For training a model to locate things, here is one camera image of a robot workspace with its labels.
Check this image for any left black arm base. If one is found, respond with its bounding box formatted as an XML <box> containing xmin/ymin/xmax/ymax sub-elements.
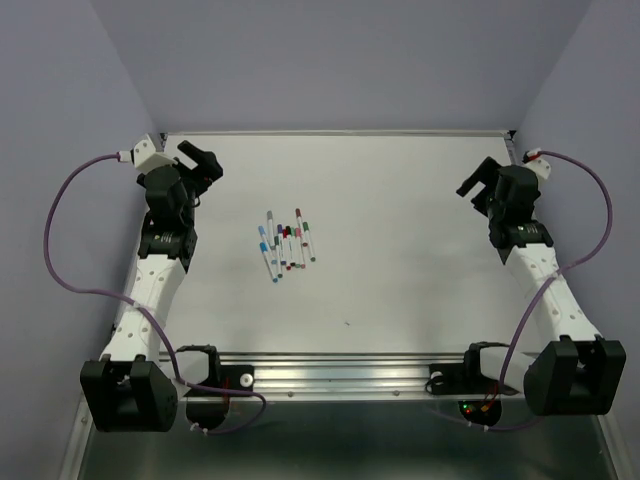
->
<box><xmin>176</xmin><ymin>345</ymin><xmax>255</xmax><ymax>431</ymax></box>

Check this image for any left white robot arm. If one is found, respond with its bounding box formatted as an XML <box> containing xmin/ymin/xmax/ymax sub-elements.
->
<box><xmin>80</xmin><ymin>140</ymin><xmax>223</xmax><ymax>432</ymax></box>

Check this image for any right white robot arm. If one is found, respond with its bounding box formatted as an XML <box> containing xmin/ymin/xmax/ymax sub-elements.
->
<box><xmin>457</xmin><ymin>150</ymin><xmax>626</xmax><ymax>416</ymax></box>

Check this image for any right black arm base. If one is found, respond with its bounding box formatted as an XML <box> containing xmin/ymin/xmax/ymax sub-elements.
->
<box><xmin>425</xmin><ymin>342</ymin><xmax>518</xmax><ymax>428</ymax></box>

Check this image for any grey marker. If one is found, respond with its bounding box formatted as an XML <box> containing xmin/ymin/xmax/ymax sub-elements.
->
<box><xmin>267</xmin><ymin>210</ymin><xmax>276</xmax><ymax>250</ymax></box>

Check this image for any light blue marker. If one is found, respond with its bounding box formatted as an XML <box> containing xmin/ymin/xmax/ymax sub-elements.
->
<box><xmin>258</xmin><ymin>225</ymin><xmax>283</xmax><ymax>282</ymax></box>

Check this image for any red marker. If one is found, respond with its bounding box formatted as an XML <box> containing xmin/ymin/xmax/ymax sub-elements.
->
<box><xmin>283</xmin><ymin>226</ymin><xmax>296</xmax><ymax>270</ymax></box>

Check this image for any black marker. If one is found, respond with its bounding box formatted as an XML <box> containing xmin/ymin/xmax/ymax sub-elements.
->
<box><xmin>286</xmin><ymin>225</ymin><xmax>298</xmax><ymax>269</ymax></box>

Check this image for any purple marker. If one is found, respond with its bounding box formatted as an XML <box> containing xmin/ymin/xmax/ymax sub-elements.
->
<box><xmin>277</xmin><ymin>224</ymin><xmax>287</xmax><ymax>267</ymax></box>

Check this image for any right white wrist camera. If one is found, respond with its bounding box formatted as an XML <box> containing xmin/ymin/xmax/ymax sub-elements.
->
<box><xmin>522</xmin><ymin>148</ymin><xmax>551</xmax><ymax>183</ymax></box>

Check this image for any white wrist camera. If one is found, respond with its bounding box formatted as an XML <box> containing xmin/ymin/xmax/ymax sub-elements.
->
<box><xmin>130</xmin><ymin>134</ymin><xmax>177</xmax><ymax>174</ymax></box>
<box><xmin>522</xmin><ymin>148</ymin><xmax>551</xmax><ymax>183</ymax></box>

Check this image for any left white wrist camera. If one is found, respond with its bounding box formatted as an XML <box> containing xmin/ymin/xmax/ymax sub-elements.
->
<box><xmin>130</xmin><ymin>134</ymin><xmax>177</xmax><ymax>174</ymax></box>

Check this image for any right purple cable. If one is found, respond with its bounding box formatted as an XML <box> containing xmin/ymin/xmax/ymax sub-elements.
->
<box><xmin>424</xmin><ymin>149</ymin><xmax>614</xmax><ymax>435</ymax></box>

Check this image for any purple cable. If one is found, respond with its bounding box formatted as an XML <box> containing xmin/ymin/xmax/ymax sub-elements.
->
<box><xmin>43</xmin><ymin>152</ymin><xmax>268</xmax><ymax>436</ymax></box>
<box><xmin>424</xmin><ymin>149</ymin><xmax>614</xmax><ymax>435</ymax></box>

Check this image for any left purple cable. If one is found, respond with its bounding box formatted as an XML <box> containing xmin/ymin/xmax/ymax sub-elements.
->
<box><xmin>43</xmin><ymin>152</ymin><xmax>268</xmax><ymax>436</ymax></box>

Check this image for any aluminium front rail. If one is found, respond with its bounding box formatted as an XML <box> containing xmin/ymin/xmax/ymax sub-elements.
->
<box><xmin>61</xmin><ymin>354</ymin><xmax>635</xmax><ymax>479</ymax></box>

